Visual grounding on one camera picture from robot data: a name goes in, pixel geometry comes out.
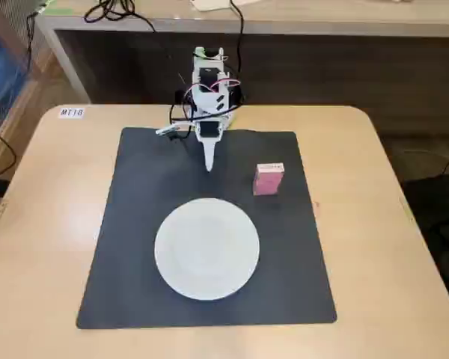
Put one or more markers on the white paper plate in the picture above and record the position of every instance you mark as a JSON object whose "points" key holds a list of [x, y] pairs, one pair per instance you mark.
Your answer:
{"points": [[207, 249]]}

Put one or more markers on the pink small box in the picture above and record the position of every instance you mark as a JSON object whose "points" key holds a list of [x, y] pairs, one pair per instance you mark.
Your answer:
{"points": [[268, 181]]}

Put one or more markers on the white label sticker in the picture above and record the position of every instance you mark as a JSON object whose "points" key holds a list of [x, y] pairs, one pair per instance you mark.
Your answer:
{"points": [[72, 113]]}

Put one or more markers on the beige wooden desk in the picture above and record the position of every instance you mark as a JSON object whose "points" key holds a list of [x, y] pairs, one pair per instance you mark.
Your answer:
{"points": [[284, 22]]}

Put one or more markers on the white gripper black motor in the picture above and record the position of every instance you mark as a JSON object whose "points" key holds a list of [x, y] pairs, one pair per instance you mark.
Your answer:
{"points": [[209, 139]]}

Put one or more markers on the white paper sheet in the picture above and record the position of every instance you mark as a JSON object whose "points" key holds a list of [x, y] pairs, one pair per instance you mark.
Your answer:
{"points": [[213, 3]]}

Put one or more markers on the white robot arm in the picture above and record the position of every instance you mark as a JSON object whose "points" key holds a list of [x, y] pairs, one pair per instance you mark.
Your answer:
{"points": [[209, 99]]}

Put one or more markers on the blue plastic bin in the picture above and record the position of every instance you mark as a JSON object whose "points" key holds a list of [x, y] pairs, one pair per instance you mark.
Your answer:
{"points": [[2, 63]]}

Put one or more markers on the dark grey mat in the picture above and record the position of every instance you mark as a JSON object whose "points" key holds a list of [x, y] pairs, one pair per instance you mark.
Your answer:
{"points": [[142, 232]]}

